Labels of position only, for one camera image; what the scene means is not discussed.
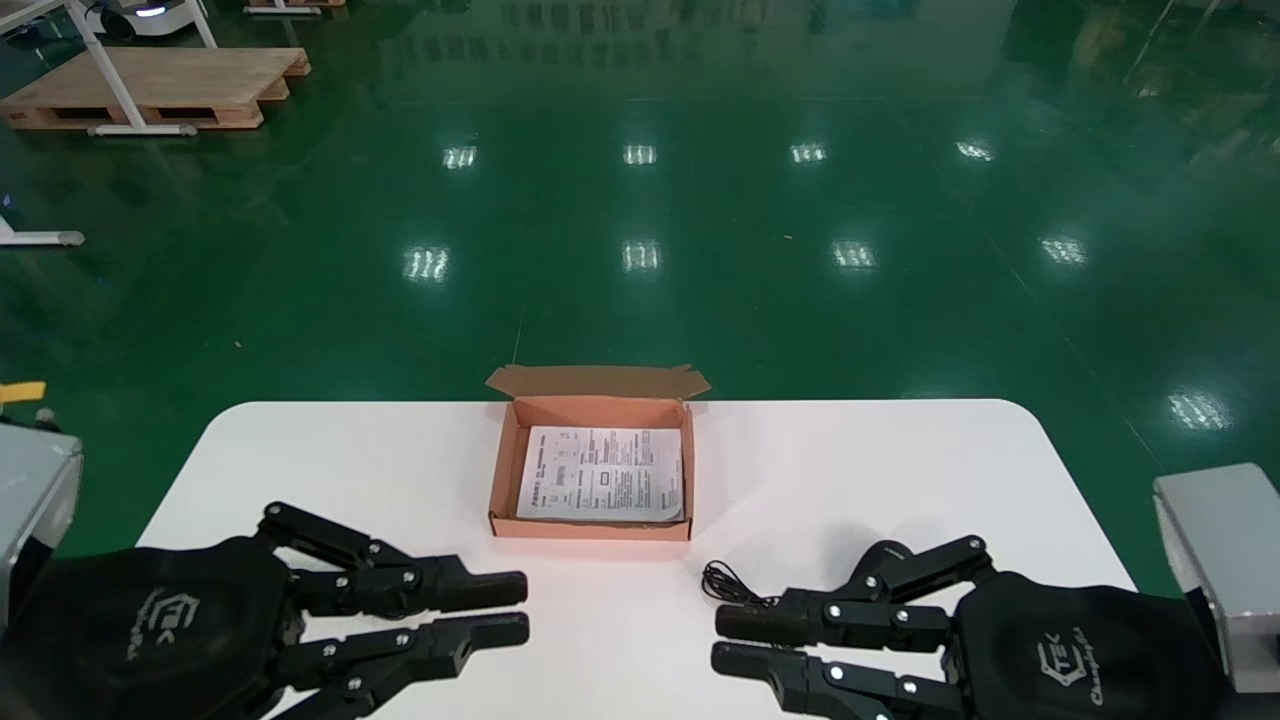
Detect black mouse cable bundle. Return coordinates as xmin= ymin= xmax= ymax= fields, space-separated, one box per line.
xmin=700 ymin=560 xmax=784 ymax=609

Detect white printed instruction sheet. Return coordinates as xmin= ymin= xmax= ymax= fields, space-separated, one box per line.
xmin=516 ymin=426 xmax=686 ymax=524

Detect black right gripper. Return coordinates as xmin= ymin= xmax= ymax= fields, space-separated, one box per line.
xmin=710 ymin=535 xmax=1229 ymax=720

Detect open brown cardboard box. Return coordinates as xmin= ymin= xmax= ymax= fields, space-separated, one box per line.
xmin=485 ymin=364 xmax=713 ymax=543

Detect white metal table foot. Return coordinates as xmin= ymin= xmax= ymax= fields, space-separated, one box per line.
xmin=0 ymin=213 xmax=87 ymax=248

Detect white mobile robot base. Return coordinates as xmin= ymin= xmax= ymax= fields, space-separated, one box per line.
xmin=85 ymin=0 xmax=207 ymax=39

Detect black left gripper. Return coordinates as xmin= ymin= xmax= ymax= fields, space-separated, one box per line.
xmin=0 ymin=502 xmax=531 ymax=720

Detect white metal table frame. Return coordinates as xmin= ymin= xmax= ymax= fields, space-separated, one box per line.
xmin=0 ymin=0 xmax=219 ymax=138

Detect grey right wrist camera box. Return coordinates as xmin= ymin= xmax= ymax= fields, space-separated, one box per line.
xmin=1153 ymin=463 xmax=1280 ymax=696

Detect large wooden pallet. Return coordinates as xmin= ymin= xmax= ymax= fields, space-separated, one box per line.
xmin=0 ymin=45 xmax=313 ymax=132

